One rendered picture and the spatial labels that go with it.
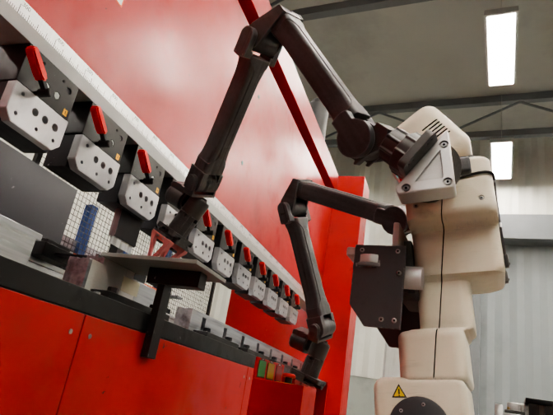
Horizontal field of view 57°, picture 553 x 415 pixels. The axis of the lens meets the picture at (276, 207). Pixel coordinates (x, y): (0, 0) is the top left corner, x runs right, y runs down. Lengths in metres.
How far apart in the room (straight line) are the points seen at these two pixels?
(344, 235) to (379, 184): 6.14
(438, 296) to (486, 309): 7.59
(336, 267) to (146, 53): 2.33
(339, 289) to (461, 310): 2.41
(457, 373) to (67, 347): 0.71
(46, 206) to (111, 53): 0.77
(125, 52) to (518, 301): 7.83
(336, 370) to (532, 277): 5.83
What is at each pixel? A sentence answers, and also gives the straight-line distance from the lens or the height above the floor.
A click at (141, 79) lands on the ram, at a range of 1.42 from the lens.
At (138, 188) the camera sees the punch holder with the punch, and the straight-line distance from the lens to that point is 1.39.
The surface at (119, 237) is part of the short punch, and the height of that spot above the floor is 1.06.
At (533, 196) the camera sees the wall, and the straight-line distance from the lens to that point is 9.26.
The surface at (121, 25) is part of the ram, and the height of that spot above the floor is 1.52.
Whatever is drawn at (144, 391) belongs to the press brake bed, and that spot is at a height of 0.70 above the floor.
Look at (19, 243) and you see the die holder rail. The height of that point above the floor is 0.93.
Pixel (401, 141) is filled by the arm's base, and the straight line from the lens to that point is 0.96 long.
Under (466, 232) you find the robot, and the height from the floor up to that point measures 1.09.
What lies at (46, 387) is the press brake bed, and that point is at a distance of 1.05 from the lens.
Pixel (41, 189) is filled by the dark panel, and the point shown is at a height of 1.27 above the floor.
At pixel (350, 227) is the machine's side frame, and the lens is 3.52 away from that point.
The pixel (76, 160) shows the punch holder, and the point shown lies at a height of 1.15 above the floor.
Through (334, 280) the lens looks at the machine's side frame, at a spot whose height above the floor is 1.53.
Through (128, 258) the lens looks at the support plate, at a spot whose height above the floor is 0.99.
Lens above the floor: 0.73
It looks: 21 degrees up
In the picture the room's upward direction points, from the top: 10 degrees clockwise
